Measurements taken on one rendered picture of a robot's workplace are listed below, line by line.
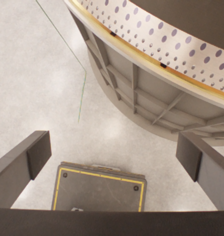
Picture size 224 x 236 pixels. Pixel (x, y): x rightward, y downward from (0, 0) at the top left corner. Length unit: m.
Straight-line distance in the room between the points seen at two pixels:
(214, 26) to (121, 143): 1.33
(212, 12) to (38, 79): 1.79
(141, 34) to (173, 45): 0.09
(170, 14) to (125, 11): 0.12
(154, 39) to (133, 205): 1.14
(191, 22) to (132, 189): 1.13
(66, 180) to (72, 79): 1.00
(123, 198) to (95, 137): 0.63
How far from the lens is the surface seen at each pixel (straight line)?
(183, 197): 1.73
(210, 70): 0.47
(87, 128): 1.67
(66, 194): 1.44
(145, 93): 0.85
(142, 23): 0.48
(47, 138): 0.16
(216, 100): 0.50
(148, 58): 0.48
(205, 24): 0.44
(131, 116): 1.59
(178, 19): 0.45
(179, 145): 0.17
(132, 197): 1.34
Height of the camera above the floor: 1.60
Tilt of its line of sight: 79 degrees down
